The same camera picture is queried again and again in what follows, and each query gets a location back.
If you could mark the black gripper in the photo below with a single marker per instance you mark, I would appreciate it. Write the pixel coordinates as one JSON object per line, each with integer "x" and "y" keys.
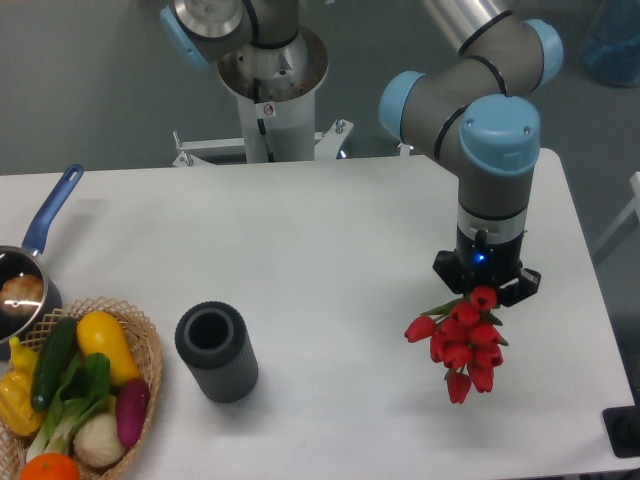
{"x": 490, "y": 264}

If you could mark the red tulip bouquet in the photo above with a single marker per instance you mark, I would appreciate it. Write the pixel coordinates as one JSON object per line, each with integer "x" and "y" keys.
{"x": 463, "y": 336}

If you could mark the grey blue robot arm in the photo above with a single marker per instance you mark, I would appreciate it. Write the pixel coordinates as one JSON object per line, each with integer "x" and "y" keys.
{"x": 474, "y": 119}

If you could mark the black device at edge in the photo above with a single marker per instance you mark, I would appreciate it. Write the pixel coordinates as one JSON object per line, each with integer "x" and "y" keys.
{"x": 622, "y": 426}

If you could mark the blue transparent container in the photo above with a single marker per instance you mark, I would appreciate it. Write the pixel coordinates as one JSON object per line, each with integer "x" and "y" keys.
{"x": 610, "y": 49}

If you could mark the dark grey ribbed vase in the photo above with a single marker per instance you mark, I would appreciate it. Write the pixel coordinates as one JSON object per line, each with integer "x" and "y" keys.
{"x": 213, "y": 341}

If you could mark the purple eggplant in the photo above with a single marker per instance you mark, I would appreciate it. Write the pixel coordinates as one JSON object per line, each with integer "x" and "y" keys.
{"x": 130, "y": 411}

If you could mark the yellow squash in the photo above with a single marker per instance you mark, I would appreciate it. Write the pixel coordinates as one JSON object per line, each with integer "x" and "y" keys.
{"x": 100, "y": 332}

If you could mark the green bok choy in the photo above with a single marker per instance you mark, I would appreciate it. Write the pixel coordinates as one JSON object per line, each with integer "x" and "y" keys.
{"x": 84, "y": 387}

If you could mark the white garlic bulb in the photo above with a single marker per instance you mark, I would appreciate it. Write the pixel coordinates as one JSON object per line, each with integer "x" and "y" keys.
{"x": 96, "y": 443}

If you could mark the green cucumber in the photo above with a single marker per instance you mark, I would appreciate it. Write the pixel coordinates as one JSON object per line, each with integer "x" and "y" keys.
{"x": 51, "y": 363}

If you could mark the bread roll in pan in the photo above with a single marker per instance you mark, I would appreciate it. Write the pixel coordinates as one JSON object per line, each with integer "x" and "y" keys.
{"x": 22, "y": 290}

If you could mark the orange fruit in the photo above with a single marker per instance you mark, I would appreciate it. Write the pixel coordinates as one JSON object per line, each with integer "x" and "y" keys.
{"x": 50, "y": 466}

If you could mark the yellow bell pepper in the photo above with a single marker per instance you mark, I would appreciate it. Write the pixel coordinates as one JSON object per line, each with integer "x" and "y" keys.
{"x": 16, "y": 410}

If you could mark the white frame at right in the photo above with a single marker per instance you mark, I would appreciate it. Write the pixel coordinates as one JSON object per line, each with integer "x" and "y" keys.
{"x": 620, "y": 227}

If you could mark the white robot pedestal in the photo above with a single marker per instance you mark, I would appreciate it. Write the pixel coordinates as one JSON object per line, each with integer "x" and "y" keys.
{"x": 275, "y": 93}

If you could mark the blue handled saucepan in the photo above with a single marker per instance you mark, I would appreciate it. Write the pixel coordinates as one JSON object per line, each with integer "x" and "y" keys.
{"x": 26, "y": 259}

